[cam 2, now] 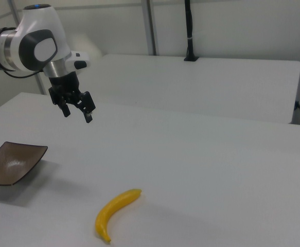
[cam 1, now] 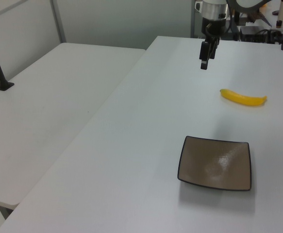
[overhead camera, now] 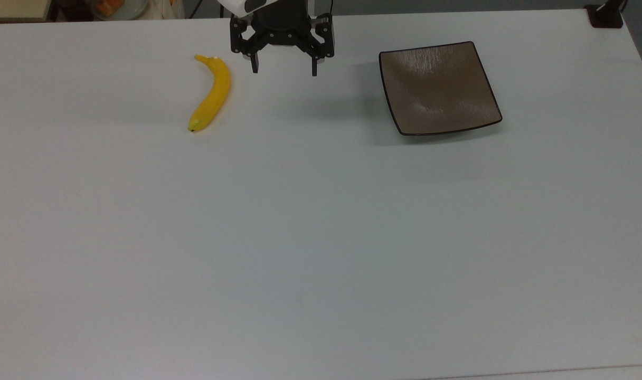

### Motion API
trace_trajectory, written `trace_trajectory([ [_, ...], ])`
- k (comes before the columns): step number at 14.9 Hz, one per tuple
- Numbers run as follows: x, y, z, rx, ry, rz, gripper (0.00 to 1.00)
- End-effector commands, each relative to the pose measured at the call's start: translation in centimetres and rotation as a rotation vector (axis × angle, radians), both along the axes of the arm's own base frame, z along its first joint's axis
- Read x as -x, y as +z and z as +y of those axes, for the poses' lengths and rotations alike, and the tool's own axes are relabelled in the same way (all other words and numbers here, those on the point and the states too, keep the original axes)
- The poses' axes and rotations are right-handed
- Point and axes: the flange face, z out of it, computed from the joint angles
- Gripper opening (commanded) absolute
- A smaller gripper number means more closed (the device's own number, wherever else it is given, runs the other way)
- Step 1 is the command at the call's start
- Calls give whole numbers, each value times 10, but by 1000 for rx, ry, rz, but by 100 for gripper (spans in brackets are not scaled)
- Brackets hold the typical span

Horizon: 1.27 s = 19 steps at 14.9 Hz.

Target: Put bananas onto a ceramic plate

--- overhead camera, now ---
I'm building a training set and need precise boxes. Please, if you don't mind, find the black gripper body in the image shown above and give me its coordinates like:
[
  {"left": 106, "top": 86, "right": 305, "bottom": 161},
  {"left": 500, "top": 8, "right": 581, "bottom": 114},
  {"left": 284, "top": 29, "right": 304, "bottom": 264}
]
[{"left": 246, "top": 0, "right": 317, "bottom": 49}]

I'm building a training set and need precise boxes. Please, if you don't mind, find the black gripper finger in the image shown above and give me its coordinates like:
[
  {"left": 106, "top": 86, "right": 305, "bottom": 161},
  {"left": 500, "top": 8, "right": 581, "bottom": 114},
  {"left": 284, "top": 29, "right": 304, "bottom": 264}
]
[
  {"left": 298, "top": 14, "right": 335, "bottom": 77},
  {"left": 230, "top": 15, "right": 264, "bottom": 74}
]

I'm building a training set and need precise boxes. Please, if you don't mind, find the yellow banana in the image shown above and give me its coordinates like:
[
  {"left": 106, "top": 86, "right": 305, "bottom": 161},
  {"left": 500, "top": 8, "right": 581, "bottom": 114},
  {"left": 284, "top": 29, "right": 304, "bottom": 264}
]
[{"left": 188, "top": 54, "right": 231, "bottom": 133}]

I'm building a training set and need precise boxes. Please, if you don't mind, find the brown square ceramic plate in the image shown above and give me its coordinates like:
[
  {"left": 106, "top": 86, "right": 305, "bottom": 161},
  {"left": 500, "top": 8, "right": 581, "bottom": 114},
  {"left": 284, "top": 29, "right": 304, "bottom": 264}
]
[{"left": 379, "top": 41, "right": 503, "bottom": 137}]

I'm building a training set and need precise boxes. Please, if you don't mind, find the white plastic bag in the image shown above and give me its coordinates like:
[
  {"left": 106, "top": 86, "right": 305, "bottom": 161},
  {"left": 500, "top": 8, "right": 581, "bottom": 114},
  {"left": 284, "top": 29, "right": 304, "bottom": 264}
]
[{"left": 149, "top": 0, "right": 186, "bottom": 20}]

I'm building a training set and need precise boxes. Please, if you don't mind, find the bowl with orange items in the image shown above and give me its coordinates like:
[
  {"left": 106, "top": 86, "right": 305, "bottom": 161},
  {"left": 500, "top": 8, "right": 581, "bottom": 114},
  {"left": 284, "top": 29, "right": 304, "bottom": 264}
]
[{"left": 91, "top": 0, "right": 149, "bottom": 21}]

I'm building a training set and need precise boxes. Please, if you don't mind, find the beige wooden furniture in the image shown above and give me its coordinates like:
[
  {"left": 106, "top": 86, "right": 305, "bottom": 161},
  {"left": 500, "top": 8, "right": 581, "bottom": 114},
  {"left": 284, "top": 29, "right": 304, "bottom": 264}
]
[{"left": 0, "top": 0, "right": 53, "bottom": 23}]

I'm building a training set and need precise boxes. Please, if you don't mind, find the black table clamp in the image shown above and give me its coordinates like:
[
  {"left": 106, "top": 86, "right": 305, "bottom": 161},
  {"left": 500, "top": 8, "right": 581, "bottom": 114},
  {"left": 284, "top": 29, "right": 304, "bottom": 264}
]
[{"left": 584, "top": 0, "right": 626, "bottom": 29}]

